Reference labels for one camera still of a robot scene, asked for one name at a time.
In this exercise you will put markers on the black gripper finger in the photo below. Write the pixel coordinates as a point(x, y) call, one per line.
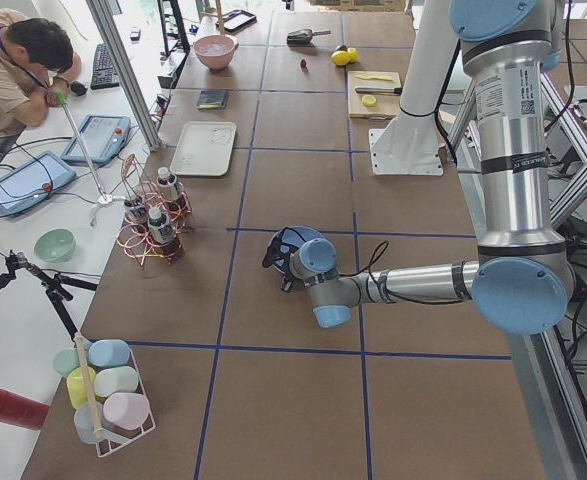
point(286, 286)

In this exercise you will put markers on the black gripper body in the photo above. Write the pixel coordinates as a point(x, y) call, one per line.
point(284, 260)

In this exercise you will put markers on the blue plate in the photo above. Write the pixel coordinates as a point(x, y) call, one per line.
point(301, 234)

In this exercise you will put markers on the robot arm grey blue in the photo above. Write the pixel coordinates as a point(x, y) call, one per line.
point(481, 26)

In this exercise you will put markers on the front dark drink bottle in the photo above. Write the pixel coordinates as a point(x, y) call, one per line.
point(163, 233)

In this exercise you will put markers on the dark drink bottle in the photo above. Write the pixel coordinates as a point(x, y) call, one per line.
point(135, 211)
point(163, 233)
point(167, 183)

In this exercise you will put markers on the cream bear tray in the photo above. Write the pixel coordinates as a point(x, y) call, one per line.
point(204, 149)

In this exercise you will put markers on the back dark drink bottle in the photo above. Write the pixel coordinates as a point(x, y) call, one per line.
point(167, 183)

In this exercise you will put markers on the middle dark drink bottle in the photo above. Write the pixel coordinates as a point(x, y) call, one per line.
point(135, 211)

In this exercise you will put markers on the lemon half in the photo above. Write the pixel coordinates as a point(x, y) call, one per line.
point(369, 100)

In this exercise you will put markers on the white stand with pole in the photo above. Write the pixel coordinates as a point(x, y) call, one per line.
point(104, 199)

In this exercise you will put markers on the wooden cutting board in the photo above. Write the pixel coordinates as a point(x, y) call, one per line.
point(387, 105)

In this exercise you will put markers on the white cup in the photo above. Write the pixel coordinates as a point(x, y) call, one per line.
point(117, 379)

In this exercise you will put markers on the blue cup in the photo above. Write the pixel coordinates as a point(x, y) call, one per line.
point(109, 353)

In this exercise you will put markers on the yellow plastic knife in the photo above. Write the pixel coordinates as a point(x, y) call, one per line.
point(375, 77)

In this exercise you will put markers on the pink cup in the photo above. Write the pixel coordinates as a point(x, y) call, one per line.
point(126, 409)

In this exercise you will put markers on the whole yellow lemon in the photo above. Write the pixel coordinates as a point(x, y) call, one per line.
point(341, 58)

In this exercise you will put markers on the far blue teach pendant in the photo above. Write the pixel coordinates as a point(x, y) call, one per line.
point(104, 136)

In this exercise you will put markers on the blue teach pendant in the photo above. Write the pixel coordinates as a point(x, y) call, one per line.
point(29, 184)
point(104, 136)

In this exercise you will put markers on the pink bowl with ice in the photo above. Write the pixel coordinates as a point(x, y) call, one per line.
point(216, 51)

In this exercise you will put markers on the metal scoop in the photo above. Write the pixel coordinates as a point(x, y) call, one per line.
point(304, 37)

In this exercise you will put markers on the green bowl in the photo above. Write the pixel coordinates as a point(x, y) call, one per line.
point(55, 246)

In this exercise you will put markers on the black tripod with clamp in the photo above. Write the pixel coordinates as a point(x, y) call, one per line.
point(54, 286)

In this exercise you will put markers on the mint green cup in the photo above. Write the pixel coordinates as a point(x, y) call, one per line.
point(65, 361)

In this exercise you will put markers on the yellow cup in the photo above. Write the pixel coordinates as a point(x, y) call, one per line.
point(76, 388)

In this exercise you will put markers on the light grey cup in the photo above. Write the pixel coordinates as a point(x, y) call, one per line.
point(84, 425)

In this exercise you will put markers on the black keyboard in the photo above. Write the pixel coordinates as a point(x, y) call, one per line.
point(104, 73)

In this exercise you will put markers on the near blue teach pendant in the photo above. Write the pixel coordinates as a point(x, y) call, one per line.
point(29, 184)

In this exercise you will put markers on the black computer mouse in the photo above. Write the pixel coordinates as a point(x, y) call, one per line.
point(78, 88)

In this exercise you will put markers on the seated person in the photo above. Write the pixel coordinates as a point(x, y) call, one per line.
point(37, 63)

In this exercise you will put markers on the red cylinder tube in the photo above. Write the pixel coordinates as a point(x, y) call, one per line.
point(22, 412)

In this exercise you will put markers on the copper wire bottle rack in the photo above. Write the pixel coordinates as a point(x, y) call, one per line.
point(136, 241)

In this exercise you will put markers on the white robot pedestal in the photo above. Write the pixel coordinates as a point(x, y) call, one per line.
point(409, 143)

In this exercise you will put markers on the metal handled knife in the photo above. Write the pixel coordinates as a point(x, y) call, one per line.
point(378, 90)

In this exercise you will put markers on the white wire cup basket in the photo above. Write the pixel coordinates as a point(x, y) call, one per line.
point(115, 437)

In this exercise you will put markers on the wooden basket handle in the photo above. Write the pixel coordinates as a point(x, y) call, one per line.
point(98, 431)

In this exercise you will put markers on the black tray frame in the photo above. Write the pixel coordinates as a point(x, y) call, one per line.
point(236, 20)

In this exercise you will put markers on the right aluminium frame rail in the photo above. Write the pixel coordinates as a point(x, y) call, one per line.
point(548, 350)

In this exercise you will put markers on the aluminium frame post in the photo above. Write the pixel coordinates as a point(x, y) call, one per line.
point(103, 19)

